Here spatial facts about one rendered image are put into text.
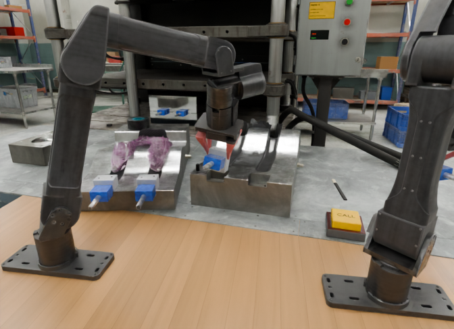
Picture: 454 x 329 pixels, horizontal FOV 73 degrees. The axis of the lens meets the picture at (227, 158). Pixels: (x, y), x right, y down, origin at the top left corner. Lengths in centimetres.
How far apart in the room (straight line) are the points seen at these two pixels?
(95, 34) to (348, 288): 59
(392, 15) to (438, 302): 715
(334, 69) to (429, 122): 109
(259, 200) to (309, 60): 92
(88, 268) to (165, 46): 43
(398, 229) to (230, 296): 29
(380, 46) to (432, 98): 707
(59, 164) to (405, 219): 56
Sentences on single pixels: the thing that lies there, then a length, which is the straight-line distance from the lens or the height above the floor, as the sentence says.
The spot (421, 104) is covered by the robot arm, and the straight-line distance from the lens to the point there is 50.
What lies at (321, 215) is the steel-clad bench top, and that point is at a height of 80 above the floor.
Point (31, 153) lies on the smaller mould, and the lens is 129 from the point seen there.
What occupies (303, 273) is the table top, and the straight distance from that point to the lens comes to 63.
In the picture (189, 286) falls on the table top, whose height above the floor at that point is 80.
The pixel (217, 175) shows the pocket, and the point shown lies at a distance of 83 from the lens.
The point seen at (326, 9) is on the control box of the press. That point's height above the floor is 135.
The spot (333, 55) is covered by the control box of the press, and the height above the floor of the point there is 116.
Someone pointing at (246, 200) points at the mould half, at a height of 83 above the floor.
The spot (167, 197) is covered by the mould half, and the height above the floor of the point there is 84.
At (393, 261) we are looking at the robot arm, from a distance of 56.
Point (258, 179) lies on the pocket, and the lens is 80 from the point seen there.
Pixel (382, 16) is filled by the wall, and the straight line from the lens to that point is 757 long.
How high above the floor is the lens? 120
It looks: 20 degrees down
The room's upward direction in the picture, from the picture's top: straight up
